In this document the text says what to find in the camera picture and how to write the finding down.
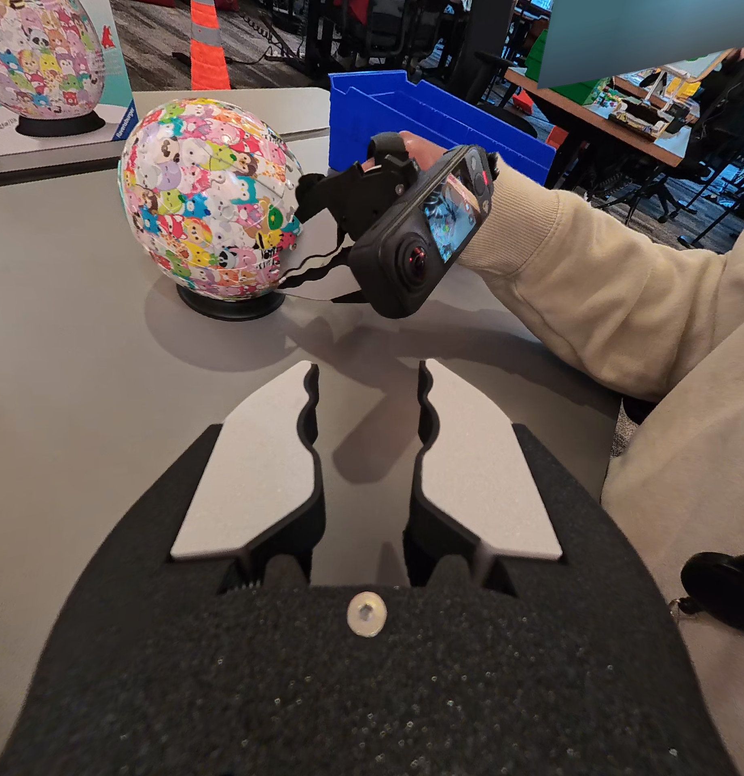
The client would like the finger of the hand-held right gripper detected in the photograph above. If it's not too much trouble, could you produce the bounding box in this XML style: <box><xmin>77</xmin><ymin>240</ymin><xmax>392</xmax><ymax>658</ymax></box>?
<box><xmin>283</xmin><ymin>241</ymin><xmax>355</xmax><ymax>278</ymax></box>
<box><xmin>279</xmin><ymin>262</ymin><xmax>359</xmax><ymax>302</ymax></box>

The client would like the black ball stand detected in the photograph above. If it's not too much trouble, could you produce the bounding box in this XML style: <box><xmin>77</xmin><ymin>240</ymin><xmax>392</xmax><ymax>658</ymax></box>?
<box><xmin>177</xmin><ymin>284</ymin><xmax>286</xmax><ymax>322</ymax></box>

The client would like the blue divided plastic bin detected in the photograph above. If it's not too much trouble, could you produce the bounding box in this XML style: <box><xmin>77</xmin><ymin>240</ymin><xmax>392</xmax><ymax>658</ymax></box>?
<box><xmin>328</xmin><ymin>70</ymin><xmax>558</xmax><ymax>186</ymax></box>

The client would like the orange traffic cone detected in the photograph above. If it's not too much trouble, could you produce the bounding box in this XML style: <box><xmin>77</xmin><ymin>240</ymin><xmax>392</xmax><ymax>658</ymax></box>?
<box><xmin>190</xmin><ymin>0</ymin><xmax>232</xmax><ymax>91</ymax></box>

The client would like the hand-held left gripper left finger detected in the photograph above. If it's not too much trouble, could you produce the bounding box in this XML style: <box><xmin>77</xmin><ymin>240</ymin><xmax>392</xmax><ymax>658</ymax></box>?
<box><xmin>170</xmin><ymin>360</ymin><xmax>326</xmax><ymax>588</ymax></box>

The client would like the wooden desk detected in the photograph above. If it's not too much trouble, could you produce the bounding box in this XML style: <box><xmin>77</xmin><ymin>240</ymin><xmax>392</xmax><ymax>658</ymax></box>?
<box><xmin>505</xmin><ymin>57</ymin><xmax>706</xmax><ymax>167</ymax></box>

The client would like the black office chair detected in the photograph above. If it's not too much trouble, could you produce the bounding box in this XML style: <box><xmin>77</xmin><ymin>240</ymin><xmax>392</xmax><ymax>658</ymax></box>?
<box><xmin>469</xmin><ymin>51</ymin><xmax>539</xmax><ymax>137</ymax></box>

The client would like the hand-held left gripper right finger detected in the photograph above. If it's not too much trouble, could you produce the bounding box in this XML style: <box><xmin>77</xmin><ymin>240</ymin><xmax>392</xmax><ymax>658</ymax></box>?
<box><xmin>404</xmin><ymin>358</ymin><xmax>564</xmax><ymax>588</ymax></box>

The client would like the colourful puzzle ball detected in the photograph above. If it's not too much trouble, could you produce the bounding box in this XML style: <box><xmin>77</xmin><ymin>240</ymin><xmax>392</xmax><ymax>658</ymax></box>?
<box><xmin>118</xmin><ymin>98</ymin><xmax>304</xmax><ymax>302</ymax></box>

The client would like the printed puzzle box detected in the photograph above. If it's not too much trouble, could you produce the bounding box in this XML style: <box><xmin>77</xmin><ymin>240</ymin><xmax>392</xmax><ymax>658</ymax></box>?
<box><xmin>0</xmin><ymin>0</ymin><xmax>137</xmax><ymax>157</ymax></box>

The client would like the person's right forearm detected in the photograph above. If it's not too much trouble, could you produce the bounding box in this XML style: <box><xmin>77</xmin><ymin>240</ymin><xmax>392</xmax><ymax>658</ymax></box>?
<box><xmin>457</xmin><ymin>160</ymin><xmax>744</xmax><ymax>402</ymax></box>

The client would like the person's right hand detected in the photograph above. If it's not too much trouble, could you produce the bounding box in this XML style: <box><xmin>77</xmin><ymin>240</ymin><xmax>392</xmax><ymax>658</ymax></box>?
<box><xmin>400</xmin><ymin>135</ymin><xmax>450</xmax><ymax>178</ymax></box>

